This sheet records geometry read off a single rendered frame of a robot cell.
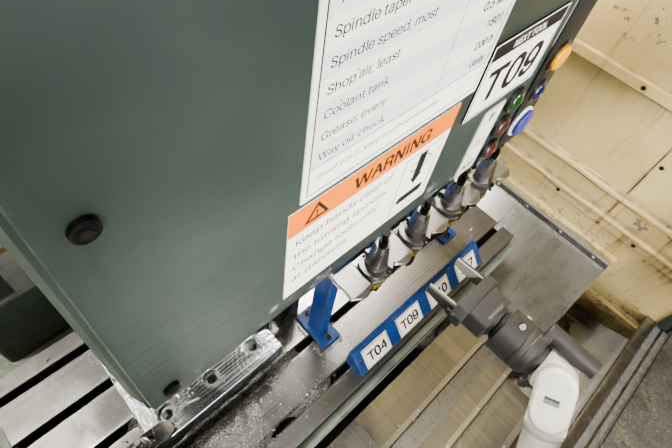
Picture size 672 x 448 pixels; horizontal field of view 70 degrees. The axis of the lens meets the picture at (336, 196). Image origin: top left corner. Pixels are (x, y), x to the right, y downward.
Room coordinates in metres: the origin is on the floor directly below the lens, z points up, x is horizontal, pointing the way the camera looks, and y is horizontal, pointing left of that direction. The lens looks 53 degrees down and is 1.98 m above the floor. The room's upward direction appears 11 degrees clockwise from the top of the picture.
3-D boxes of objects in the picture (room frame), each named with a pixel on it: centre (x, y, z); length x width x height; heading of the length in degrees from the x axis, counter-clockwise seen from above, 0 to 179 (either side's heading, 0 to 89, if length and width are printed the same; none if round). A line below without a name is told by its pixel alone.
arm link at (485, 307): (0.40, -0.33, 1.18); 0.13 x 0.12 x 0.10; 142
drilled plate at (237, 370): (0.30, 0.23, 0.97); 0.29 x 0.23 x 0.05; 142
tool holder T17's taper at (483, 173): (0.71, -0.30, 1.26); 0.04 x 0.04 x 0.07
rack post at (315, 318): (0.44, -0.02, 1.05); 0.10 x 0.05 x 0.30; 52
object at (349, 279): (0.40, -0.06, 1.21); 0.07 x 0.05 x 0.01; 52
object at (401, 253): (0.49, -0.13, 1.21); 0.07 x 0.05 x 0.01; 52
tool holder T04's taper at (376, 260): (0.45, -0.09, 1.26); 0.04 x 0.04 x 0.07
